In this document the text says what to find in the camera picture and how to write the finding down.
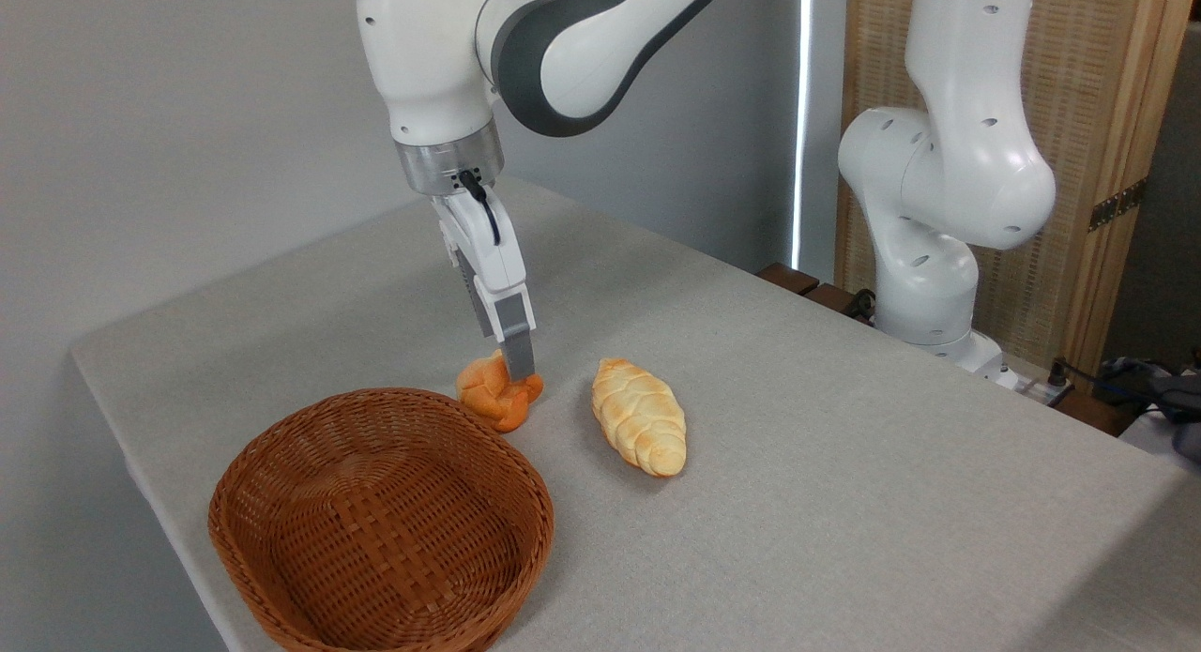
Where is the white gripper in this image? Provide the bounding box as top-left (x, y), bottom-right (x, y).
top-left (432, 194), bottom-right (539, 382)

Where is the round orange bread roll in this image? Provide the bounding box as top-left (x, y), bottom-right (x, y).
top-left (456, 348), bottom-right (545, 434)

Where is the long braided pale bread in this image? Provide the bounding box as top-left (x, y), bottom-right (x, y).
top-left (590, 356), bottom-right (688, 478)

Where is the brown woven wicker basket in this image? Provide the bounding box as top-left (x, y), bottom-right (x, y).
top-left (207, 387), bottom-right (555, 652)

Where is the dark brown wooden block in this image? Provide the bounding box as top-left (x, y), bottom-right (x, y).
top-left (757, 262), bottom-right (821, 297)
top-left (804, 282), bottom-right (860, 319)

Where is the white power strip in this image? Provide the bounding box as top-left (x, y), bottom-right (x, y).
top-left (1017, 374), bottom-right (1072, 407)

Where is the metal screen hinge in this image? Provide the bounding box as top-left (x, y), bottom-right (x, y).
top-left (1087, 177), bottom-right (1148, 234)

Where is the grey fabric bundle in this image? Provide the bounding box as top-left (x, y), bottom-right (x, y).
top-left (1152, 374), bottom-right (1201, 462)

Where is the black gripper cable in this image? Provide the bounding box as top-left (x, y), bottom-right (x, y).
top-left (457, 170), bottom-right (504, 248)

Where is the black power cable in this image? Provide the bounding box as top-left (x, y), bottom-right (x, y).
top-left (1049, 355), bottom-right (1201, 420)

